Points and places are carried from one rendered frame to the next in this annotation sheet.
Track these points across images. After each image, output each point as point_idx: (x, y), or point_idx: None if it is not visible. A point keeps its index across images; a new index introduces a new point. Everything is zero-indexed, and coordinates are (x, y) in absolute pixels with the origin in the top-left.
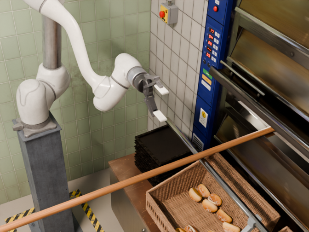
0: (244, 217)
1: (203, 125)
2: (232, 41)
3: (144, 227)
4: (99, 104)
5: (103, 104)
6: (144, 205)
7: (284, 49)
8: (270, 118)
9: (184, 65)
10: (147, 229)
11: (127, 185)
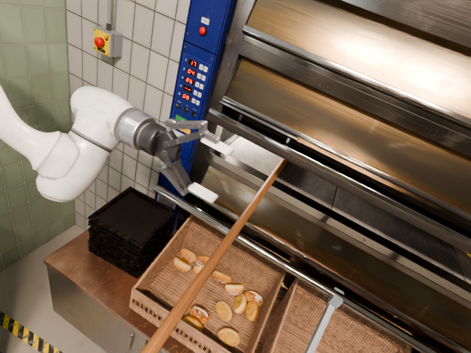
0: (244, 272)
1: None
2: (226, 77)
3: (132, 332)
4: (57, 191)
5: (68, 189)
6: (124, 302)
7: (316, 81)
8: (318, 167)
9: None
10: (142, 335)
11: (170, 333)
